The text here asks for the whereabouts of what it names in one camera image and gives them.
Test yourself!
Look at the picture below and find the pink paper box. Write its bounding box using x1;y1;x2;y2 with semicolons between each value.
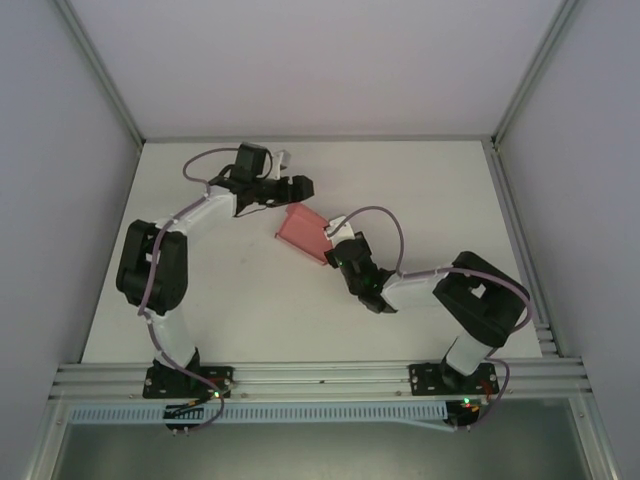
274;202;335;267

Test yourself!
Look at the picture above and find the grey metal lower panel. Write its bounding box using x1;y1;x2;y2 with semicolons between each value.
27;394;624;480

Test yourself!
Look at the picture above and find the aluminium rear rail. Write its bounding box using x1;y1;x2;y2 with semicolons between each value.
141;132;497;145

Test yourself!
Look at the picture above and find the aluminium front rail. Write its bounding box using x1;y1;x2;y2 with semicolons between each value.
48;354;595;402

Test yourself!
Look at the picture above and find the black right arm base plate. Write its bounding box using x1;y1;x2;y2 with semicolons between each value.
408;361;501;397

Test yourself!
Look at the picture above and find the white slotted cable duct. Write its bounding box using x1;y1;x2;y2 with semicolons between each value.
68;402;450;425

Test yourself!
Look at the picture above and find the aluminium side rail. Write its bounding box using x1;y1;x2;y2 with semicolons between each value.
485;141;560;358

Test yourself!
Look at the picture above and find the aluminium frame post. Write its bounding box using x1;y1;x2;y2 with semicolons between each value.
491;0;585;152
52;0;147;150

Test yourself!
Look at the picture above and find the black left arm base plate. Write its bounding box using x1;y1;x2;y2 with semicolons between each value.
142;365;237;400

